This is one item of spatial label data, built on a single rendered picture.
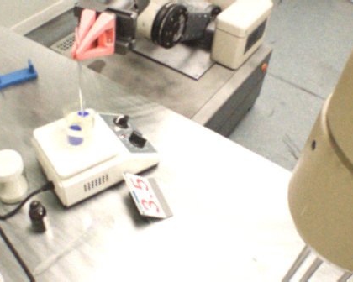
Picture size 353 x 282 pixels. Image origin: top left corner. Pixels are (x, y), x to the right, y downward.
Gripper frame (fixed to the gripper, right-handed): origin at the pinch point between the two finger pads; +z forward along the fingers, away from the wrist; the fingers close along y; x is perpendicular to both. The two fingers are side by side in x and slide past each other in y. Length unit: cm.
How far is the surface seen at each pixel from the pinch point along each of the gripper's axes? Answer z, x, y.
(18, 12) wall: -123, 87, -120
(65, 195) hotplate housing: 9.7, 21.5, 1.5
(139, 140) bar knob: -5.7, 20.2, 7.9
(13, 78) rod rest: -14.8, 25.1, -28.1
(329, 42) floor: -209, 102, 53
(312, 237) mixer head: 26.7, -14.6, 32.4
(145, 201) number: 3.9, 23.2, 13.4
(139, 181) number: 0.3, 23.7, 10.5
